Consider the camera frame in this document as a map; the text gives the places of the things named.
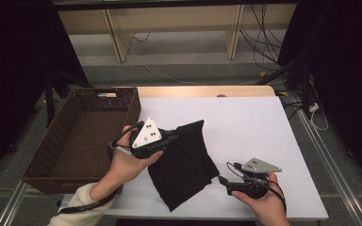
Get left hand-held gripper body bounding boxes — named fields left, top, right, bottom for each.
left=130, top=116, right=171, bottom=159

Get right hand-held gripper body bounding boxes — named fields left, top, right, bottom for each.
left=225, top=157, right=283, bottom=200

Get black pants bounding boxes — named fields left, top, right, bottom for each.
left=147, top=119, right=221, bottom=213

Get brown woven basket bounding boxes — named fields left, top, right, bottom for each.
left=22, top=87, right=142, bottom=195

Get person's left hand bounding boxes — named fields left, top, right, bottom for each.
left=103, top=125, right=164, bottom=193

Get person's right hand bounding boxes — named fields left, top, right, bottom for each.
left=231, top=172, right=290, bottom=226

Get white table mat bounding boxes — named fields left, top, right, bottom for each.
left=58, top=96, right=329, bottom=220

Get black tripod stand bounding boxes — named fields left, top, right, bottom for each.
left=256, top=56, right=315, bottom=121

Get black metal stand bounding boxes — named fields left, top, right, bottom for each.
left=41, top=70, right=92, bottom=128

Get black curtain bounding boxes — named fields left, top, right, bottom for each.
left=277, top=0, right=362, bottom=192
left=0, top=0, right=91, bottom=186

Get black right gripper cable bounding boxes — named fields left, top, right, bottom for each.
left=226, top=161, right=288, bottom=215

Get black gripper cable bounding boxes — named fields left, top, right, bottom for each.
left=226, top=161, right=288, bottom=215
left=58, top=121, right=145, bottom=215

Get long white floor cable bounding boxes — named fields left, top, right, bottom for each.
left=119, top=31, right=202, bottom=87

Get black floor cable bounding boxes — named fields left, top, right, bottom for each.
left=282, top=99, right=310, bottom=121

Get metal floor rail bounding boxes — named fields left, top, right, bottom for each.
left=290, top=92, right=362, bottom=226
left=0, top=180, right=29, bottom=226

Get white adapter cable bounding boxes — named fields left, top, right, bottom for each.
left=309, top=109, right=330, bottom=132

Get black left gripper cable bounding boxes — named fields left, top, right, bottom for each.
left=58, top=121, right=145, bottom=215

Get short black cable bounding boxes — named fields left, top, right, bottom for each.
left=132, top=32, right=151, bottom=43

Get bundle of black cables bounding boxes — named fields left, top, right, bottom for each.
left=239, top=3, right=284, bottom=72

